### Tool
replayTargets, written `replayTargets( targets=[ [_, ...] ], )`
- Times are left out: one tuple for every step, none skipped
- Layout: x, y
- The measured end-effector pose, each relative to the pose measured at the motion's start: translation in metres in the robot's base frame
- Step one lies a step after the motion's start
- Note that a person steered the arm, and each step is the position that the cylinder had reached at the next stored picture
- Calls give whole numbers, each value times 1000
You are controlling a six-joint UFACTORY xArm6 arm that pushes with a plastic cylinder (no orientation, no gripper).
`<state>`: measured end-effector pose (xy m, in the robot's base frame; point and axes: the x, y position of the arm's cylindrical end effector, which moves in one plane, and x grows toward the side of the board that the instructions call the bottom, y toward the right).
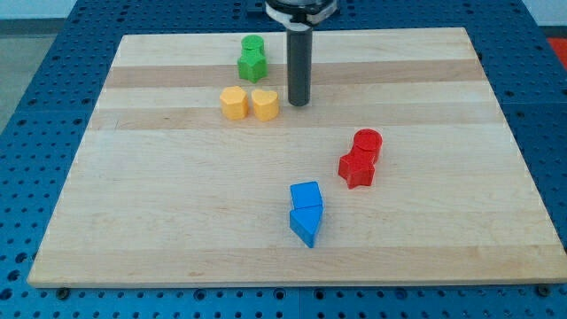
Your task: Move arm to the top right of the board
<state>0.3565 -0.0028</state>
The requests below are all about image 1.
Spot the yellow pentagon block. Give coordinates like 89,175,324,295
220,86,249,121

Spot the blue cube block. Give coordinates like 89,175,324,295
290,181,323,209

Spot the red cylinder block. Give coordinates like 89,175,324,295
352,128,383,164

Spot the yellow heart block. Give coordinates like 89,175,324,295
251,89,279,121

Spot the wooden board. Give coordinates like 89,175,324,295
27,27,566,288

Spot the blue triangle block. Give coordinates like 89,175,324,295
289,206,324,248

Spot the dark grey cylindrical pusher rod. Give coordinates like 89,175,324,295
286,28,313,106

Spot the green cylinder block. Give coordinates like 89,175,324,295
241,35,265,56

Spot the red star block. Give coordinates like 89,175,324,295
338,152,377,189

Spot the green star block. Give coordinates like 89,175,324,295
237,50,268,83

